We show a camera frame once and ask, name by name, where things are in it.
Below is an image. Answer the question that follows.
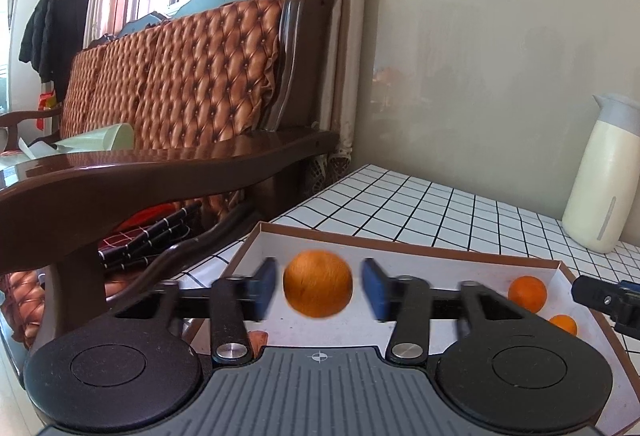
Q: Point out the brown tufted back cushion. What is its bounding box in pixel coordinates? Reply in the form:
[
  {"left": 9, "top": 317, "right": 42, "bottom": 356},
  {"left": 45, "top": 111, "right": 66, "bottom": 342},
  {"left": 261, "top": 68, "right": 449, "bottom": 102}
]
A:
[{"left": 60, "top": 0, "right": 290, "bottom": 153}]

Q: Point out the light green roll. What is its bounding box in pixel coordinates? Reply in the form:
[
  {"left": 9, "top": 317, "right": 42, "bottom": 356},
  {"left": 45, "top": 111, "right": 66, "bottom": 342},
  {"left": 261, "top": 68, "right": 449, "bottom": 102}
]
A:
[{"left": 52, "top": 121, "right": 136, "bottom": 153}]

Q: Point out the medium orange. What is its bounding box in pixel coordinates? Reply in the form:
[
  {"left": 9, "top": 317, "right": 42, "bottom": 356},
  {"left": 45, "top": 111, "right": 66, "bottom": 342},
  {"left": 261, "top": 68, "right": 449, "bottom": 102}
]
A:
[{"left": 508, "top": 275, "right": 548, "bottom": 314}]

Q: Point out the black white plaid cloth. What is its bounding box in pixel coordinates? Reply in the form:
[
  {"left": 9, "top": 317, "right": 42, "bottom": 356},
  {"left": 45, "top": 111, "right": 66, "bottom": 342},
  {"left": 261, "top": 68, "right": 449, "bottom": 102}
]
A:
[{"left": 97, "top": 201, "right": 202, "bottom": 273}]

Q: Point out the large orange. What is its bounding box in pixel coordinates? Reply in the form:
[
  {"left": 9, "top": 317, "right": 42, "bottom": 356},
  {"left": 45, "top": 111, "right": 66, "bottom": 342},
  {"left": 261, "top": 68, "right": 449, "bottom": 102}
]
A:
[{"left": 283, "top": 249, "right": 354, "bottom": 318}]

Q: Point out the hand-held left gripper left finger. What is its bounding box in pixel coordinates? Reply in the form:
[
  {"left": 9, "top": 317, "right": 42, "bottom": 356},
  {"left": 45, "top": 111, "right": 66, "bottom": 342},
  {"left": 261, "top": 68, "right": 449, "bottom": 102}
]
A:
[{"left": 102, "top": 257, "right": 279, "bottom": 365}]

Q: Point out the cream thermos jug grey lid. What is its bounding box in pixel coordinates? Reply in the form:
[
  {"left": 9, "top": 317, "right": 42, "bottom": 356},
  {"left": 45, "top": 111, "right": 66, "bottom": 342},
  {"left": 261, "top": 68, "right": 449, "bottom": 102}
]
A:
[{"left": 561, "top": 93, "right": 640, "bottom": 255}]

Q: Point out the brown cardboard box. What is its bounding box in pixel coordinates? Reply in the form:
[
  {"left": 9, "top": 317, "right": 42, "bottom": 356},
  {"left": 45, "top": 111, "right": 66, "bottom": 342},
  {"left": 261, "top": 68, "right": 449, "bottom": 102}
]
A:
[{"left": 196, "top": 221, "right": 640, "bottom": 436}]

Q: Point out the red yellow hanging ornament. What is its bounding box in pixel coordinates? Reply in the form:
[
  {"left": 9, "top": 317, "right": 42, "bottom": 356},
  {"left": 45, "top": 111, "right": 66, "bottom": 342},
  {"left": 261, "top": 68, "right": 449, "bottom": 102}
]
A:
[{"left": 37, "top": 89, "right": 57, "bottom": 133}]

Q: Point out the black coat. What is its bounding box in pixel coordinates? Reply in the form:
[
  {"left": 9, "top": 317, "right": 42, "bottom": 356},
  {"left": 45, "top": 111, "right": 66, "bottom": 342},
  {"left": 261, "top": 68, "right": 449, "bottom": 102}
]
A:
[{"left": 19, "top": 0, "right": 94, "bottom": 103}]

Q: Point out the dark brown wooden sofa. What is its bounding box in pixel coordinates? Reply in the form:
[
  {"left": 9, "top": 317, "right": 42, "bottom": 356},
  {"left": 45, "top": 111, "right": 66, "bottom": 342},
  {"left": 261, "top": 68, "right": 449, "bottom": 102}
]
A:
[{"left": 0, "top": 0, "right": 341, "bottom": 391}]

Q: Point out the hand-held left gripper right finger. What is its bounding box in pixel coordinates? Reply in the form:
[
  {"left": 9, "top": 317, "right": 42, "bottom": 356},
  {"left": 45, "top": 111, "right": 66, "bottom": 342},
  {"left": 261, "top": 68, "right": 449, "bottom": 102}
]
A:
[{"left": 361, "top": 257, "right": 527, "bottom": 365}]

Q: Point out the red cloth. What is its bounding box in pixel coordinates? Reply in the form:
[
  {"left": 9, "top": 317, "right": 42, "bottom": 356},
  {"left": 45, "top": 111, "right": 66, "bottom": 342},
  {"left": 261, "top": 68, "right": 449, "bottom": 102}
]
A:
[{"left": 106, "top": 209, "right": 172, "bottom": 238}]

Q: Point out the small orange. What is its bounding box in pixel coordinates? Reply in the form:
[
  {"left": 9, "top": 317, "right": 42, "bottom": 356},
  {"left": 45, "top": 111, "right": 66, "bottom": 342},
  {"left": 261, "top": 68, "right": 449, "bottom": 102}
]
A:
[{"left": 548, "top": 314, "right": 579, "bottom": 337}]

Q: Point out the white cabinet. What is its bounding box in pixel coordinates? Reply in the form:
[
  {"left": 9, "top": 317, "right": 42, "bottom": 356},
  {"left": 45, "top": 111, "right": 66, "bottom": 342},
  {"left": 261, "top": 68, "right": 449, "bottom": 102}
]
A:
[{"left": 7, "top": 0, "right": 62, "bottom": 113}]

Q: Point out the brown tufted seat cushion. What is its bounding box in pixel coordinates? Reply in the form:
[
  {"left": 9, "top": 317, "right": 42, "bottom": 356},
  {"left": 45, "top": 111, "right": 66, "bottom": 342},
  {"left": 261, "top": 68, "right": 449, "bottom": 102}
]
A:
[{"left": 0, "top": 266, "right": 48, "bottom": 349}]

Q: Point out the white black grid tablecloth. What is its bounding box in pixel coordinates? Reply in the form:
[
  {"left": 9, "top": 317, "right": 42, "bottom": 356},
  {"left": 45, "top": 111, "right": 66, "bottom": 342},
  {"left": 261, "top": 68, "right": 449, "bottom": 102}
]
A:
[{"left": 162, "top": 163, "right": 640, "bottom": 436}]

